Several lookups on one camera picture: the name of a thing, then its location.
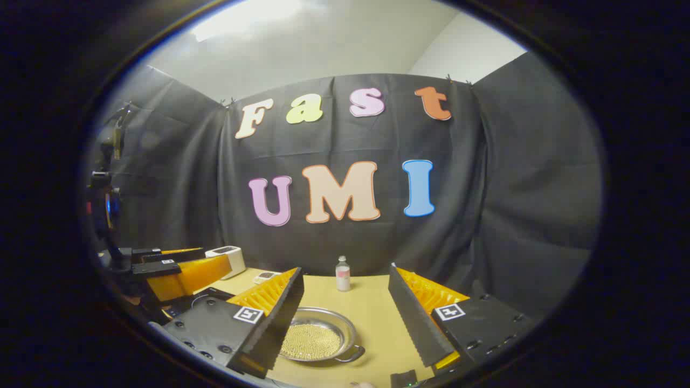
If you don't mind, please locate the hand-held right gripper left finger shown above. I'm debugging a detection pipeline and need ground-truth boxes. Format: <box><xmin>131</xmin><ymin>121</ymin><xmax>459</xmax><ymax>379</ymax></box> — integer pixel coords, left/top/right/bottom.
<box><xmin>162</xmin><ymin>267</ymin><xmax>305</xmax><ymax>378</ymax></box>

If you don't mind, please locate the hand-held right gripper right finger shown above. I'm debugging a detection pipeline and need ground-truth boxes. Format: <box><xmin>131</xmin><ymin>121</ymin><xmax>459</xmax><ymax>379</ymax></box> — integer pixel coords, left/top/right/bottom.
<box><xmin>388</xmin><ymin>263</ymin><xmax>534</xmax><ymax>372</ymax></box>

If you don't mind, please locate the black induction cooktop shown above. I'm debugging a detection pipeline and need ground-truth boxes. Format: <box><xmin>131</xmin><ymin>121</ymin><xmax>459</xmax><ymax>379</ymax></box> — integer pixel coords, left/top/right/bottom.
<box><xmin>162</xmin><ymin>287</ymin><xmax>238</xmax><ymax>320</ymax></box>

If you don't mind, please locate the stainless steel pot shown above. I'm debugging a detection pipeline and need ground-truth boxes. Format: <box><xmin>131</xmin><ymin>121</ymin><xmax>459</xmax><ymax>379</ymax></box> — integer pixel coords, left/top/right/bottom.
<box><xmin>278</xmin><ymin>307</ymin><xmax>366</xmax><ymax>363</ymax></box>

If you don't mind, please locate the pile of yellow soybeans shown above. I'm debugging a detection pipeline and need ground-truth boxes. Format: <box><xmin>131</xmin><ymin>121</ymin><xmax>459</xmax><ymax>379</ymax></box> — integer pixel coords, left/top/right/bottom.
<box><xmin>280</xmin><ymin>323</ymin><xmax>343</xmax><ymax>361</ymax></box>

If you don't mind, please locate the white toaster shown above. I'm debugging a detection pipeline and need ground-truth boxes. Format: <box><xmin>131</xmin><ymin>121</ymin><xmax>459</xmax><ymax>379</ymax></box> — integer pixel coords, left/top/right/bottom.
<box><xmin>205</xmin><ymin>246</ymin><xmax>246</xmax><ymax>280</ymax></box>

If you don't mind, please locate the black backdrop cloth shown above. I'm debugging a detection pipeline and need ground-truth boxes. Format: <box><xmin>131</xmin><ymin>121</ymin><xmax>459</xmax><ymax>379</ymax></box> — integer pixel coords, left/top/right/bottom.
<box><xmin>94</xmin><ymin>51</ymin><xmax>602</xmax><ymax>324</ymax></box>

